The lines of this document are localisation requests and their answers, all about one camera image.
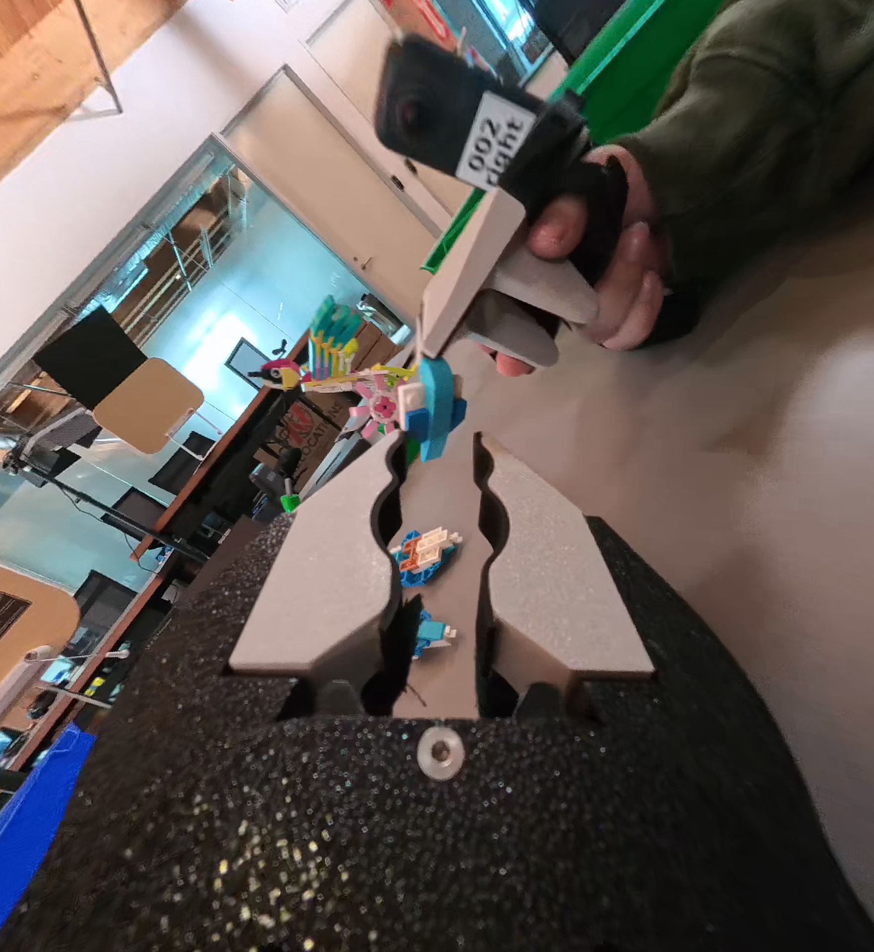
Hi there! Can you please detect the dark computer monitor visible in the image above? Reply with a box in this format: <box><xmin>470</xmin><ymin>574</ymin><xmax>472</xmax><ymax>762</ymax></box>
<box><xmin>224</xmin><ymin>337</ymin><xmax>268</xmax><ymax>382</ymax></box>

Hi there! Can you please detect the blue plastic bin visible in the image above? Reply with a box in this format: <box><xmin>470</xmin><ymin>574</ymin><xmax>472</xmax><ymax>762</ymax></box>
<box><xmin>0</xmin><ymin>723</ymin><xmax>97</xmax><ymax>952</ymax></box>

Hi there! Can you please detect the stack of green plastic trays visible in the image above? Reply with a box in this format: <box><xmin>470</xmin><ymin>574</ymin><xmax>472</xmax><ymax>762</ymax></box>
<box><xmin>419</xmin><ymin>0</ymin><xmax>729</xmax><ymax>273</ymax></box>

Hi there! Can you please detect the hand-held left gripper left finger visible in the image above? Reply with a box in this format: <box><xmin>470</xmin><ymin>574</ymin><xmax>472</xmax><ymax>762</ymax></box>
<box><xmin>229</xmin><ymin>431</ymin><xmax>408</xmax><ymax>681</ymax></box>

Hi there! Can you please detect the wooden desk with black legs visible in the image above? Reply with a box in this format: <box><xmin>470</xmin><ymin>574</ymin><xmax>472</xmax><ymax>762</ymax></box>
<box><xmin>127</xmin><ymin>346</ymin><xmax>315</xmax><ymax>564</ymax></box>

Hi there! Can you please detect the lego bird and flower model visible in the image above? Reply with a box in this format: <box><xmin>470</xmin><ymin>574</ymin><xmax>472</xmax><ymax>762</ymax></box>
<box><xmin>247</xmin><ymin>296</ymin><xmax>419</xmax><ymax>516</ymax></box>

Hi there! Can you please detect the printed cardboard box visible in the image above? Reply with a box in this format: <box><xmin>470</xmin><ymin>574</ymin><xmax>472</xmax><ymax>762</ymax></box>
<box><xmin>287</xmin><ymin>394</ymin><xmax>352</xmax><ymax>464</ymax></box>

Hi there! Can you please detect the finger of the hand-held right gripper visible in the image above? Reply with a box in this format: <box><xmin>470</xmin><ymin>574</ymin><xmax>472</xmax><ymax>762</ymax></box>
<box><xmin>416</xmin><ymin>189</ymin><xmax>527</xmax><ymax>358</ymax></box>
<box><xmin>466</xmin><ymin>249</ymin><xmax>600</xmax><ymax>369</ymax></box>

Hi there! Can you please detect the white door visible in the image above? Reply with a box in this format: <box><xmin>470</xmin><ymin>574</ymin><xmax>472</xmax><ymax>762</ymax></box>
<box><xmin>220</xmin><ymin>65</ymin><xmax>454</xmax><ymax>315</ymax></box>

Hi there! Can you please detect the blue white lego wing piece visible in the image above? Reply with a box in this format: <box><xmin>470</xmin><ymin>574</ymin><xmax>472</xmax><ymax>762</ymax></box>
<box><xmin>398</xmin><ymin>356</ymin><xmax>469</xmax><ymax>464</ymax></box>
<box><xmin>410</xmin><ymin>609</ymin><xmax>458</xmax><ymax>660</ymax></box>

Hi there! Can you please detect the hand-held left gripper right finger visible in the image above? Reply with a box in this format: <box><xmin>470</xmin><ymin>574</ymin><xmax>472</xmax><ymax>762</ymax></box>
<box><xmin>472</xmin><ymin>431</ymin><xmax>657</xmax><ymax>689</ymax></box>

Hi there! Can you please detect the person's right hand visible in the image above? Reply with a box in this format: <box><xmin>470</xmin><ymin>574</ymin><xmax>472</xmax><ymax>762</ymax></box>
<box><xmin>529</xmin><ymin>145</ymin><xmax>668</xmax><ymax>352</ymax></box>

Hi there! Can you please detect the blue orange lego wing piece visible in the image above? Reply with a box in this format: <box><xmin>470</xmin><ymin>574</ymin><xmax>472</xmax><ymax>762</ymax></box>
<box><xmin>390</xmin><ymin>526</ymin><xmax>462</xmax><ymax>589</ymax></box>

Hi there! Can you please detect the black camera tripod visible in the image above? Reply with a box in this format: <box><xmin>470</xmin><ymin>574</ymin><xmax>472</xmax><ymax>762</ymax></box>
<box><xmin>0</xmin><ymin>408</ymin><xmax>209</xmax><ymax>568</ymax></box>

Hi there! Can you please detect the glass office partition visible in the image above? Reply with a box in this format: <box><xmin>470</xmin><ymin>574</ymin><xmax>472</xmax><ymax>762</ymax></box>
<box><xmin>0</xmin><ymin>132</ymin><xmax>380</xmax><ymax>555</ymax></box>

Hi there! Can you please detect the black and tan panel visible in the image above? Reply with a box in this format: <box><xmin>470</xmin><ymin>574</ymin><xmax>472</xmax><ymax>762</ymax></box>
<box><xmin>32</xmin><ymin>304</ymin><xmax>206</xmax><ymax>457</ymax></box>

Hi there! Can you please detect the person's right forearm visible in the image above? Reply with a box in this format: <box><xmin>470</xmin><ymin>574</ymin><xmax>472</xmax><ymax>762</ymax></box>
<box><xmin>615</xmin><ymin>0</ymin><xmax>874</xmax><ymax>351</ymax></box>

